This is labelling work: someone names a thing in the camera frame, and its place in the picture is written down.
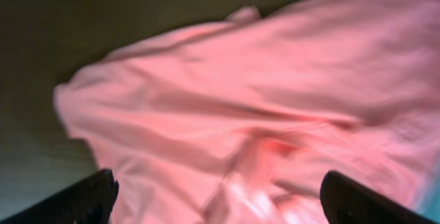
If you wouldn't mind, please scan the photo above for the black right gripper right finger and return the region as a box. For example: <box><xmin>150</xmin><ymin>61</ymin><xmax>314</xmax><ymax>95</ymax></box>
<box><xmin>320</xmin><ymin>170</ymin><xmax>435</xmax><ymax>224</ymax></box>

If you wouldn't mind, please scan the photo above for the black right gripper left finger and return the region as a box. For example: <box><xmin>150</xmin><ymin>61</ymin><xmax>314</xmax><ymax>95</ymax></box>
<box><xmin>1</xmin><ymin>169</ymin><xmax>119</xmax><ymax>224</ymax></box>

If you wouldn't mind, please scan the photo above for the salmon pink t-shirt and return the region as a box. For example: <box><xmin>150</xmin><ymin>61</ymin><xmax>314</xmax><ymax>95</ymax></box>
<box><xmin>54</xmin><ymin>0</ymin><xmax>439</xmax><ymax>223</ymax></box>

